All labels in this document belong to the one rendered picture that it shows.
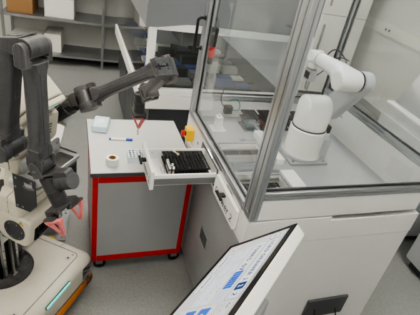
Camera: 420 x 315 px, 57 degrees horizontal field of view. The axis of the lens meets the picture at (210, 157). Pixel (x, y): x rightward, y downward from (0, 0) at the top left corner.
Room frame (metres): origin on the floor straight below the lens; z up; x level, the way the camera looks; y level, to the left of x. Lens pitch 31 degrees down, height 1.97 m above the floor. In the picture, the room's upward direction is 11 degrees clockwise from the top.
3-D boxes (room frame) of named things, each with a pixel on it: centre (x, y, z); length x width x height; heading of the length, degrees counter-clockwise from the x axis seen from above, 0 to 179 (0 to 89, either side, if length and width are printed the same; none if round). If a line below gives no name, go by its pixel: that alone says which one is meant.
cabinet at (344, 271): (1.91, -0.45, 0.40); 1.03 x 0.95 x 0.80; 23
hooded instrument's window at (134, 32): (3.48, 0.36, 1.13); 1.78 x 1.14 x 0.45; 23
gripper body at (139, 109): (1.83, 0.41, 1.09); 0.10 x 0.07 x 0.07; 23
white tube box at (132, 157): (1.85, 0.40, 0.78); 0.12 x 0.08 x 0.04; 113
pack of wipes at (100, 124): (2.13, 0.72, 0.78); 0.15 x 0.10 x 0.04; 11
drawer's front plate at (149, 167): (1.64, 0.31, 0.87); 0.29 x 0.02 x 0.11; 23
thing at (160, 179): (1.72, 0.11, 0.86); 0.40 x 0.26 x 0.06; 113
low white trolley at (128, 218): (2.03, 0.45, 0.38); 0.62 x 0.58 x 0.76; 23
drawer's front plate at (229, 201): (1.48, -0.11, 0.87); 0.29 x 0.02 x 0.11; 23
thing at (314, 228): (1.92, -0.45, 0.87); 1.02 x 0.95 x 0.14; 23
